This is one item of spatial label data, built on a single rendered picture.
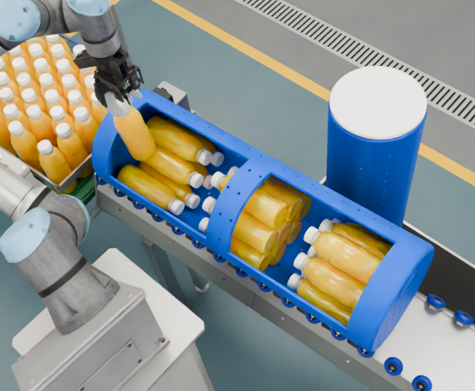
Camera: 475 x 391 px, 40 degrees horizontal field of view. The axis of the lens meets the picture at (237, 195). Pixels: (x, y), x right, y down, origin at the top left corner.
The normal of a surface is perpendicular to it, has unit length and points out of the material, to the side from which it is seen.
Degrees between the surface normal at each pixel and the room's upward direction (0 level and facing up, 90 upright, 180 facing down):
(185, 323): 0
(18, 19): 50
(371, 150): 90
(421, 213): 0
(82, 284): 27
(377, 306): 40
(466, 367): 0
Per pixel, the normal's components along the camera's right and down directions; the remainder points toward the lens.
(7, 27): -0.03, 0.29
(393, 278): -0.24, -0.37
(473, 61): -0.10, -0.54
